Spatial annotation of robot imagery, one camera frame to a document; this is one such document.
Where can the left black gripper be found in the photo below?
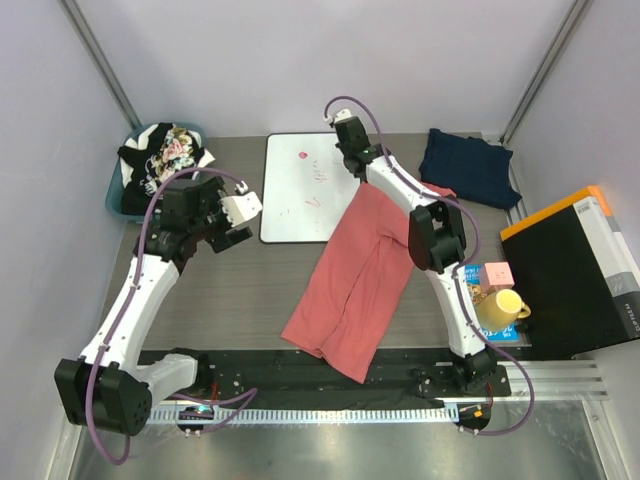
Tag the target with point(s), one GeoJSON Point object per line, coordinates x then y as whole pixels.
{"type": "Point", "coordinates": [211, 198]}

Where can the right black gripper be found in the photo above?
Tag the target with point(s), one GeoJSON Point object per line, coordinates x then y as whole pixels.
{"type": "Point", "coordinates": [341, 148]}

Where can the red t shirt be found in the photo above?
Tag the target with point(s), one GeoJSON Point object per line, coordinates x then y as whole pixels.
{"type": "Point", "coordinates": [355, 287]}

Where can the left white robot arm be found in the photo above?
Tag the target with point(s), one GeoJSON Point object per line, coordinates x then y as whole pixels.
{"type": "Point", "coordinates": [106, 386]}

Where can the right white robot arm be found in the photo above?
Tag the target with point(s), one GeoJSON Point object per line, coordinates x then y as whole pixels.
{"type": "Point", "coordinates": [436, 245]}

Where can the white board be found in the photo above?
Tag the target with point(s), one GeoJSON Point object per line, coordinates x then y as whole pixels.
{"type": "Point", "coordinates": [306, 188]}

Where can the black floral t shirt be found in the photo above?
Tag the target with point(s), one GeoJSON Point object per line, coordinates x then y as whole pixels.
{"type": "Point", "coordinates": [157, 153]}

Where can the folded navy t shirt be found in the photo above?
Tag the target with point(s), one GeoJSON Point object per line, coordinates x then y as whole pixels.
{"type": "Point", "coordinates": [475, 170]}

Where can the teal laundry basket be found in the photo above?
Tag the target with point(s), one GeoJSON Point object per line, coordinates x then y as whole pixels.
{"type": "Point", "coordinates": [116, 188]}

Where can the blue illustrated book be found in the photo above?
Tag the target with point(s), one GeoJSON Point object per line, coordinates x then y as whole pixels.
{"type": "Point", "coordinates": [508, 335]}

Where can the pink power adapter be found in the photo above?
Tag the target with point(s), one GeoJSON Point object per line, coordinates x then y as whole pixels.
{"type": "Point", "coordinates": [495, 276]}

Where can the yellow cup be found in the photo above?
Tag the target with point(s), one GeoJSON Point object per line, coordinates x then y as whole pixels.
{"type": "Point", "coordinates": [500, 309]}

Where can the black orange box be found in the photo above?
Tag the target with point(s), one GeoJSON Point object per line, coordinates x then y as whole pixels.
{"type": "Point", "coordinates": [573, 267]}

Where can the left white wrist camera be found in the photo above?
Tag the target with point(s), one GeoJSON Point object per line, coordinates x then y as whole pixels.
{"type": "Point", "coordinates": [241, 207]}

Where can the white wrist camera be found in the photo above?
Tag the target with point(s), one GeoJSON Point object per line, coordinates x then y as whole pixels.
{"type": "Point", "coordinates": [332, 119]}
{"type": "Point", "coordinates": [241, 207]}

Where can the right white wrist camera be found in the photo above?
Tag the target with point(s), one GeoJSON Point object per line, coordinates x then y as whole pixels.
{"type": "Point", "coordinates": [332, 119]}

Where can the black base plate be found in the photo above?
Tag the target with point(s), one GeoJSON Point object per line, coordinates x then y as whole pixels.
{"type": "Point", "coordinates": [320, 375]}

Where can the right aluminium corner post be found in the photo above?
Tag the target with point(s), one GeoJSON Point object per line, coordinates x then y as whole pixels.
{"type": "Point", "coordinates": [561, 39]}

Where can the aluminium corner post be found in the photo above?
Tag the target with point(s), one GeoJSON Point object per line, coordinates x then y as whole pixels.
{"type": "Point", "coordinates": [561, 39]}
{"type": "Point", "coordinates": [93, 48]}

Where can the left aluminium corner post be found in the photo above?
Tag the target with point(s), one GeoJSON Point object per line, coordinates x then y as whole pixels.
{"type": "Point", "coordinates": [93, 48]}

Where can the aluminium frame rail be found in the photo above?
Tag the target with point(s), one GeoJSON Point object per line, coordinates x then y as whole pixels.
{"type": "Point", "coordinates": [320, 415]}

